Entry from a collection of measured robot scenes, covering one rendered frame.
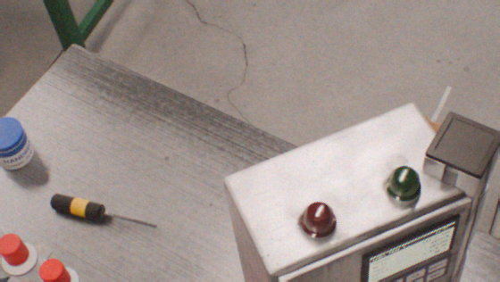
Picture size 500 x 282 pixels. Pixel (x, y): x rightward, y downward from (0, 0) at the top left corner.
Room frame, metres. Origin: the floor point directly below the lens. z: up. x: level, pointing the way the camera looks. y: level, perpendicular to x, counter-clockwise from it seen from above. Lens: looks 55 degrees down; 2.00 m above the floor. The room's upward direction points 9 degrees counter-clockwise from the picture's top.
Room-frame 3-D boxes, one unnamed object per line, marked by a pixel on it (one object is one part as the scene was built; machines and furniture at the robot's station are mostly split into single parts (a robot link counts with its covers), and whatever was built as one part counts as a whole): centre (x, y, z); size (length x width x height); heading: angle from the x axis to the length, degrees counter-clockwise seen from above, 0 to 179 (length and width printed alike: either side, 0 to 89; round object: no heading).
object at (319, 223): (0.28, -0.04, 1.49); 0.03 x 0.03 x 0.02
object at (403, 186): (0.30, -0.11, 1.49); 0.03 x 0.03 x 0.02
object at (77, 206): (0.71, 0.26, 0.84); 0.20 x 0.03 x 0.03; 65
